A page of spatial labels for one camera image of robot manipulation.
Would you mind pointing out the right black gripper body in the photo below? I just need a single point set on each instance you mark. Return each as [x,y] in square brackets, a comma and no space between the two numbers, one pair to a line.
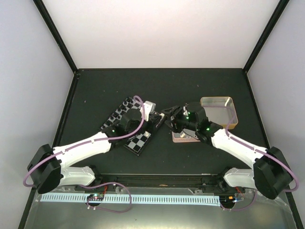
[183,122]

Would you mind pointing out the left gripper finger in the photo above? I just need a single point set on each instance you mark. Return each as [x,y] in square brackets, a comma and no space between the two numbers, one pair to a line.
[161,121]
[158,115]

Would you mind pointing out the pink tin box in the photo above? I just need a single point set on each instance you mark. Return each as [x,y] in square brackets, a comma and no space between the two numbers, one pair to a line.
[185,136]

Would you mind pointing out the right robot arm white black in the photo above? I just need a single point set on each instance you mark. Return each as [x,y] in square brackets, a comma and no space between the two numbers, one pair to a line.
[268,170]

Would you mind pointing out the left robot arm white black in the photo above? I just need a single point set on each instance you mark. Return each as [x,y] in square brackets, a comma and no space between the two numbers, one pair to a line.
[52,167]

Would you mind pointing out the yellow tin lid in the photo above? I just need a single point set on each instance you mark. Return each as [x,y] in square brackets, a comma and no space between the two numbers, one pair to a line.
[220,110]

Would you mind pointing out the black mounting rail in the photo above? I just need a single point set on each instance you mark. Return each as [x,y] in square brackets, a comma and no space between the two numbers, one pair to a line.
[213,183]

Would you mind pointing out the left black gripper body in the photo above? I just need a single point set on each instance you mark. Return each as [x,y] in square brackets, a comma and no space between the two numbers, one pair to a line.
[153,120]

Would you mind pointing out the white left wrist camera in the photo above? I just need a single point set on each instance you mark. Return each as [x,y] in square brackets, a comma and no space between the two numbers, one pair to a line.
[149,108]

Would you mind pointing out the black right frame post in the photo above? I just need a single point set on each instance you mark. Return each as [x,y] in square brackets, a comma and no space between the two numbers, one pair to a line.
[277,13]

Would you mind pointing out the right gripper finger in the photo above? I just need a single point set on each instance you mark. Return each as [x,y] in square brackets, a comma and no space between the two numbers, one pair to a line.
[171,123]
[171,110]

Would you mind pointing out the black frame post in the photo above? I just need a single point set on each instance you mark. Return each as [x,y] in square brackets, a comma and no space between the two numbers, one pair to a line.
[55,33]
[277,13]

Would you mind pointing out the small circuit board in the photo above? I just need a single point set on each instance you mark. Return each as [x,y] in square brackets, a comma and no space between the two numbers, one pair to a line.
[95,197]

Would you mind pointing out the black white chessboard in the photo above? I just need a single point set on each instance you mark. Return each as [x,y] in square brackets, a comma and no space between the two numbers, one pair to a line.
[125,119]

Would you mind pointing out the black left frame post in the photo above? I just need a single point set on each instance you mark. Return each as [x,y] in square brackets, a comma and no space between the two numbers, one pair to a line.
[55,33]

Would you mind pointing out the light blue slotted cable duct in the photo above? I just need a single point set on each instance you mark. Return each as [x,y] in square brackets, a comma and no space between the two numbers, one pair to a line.
[134,199]

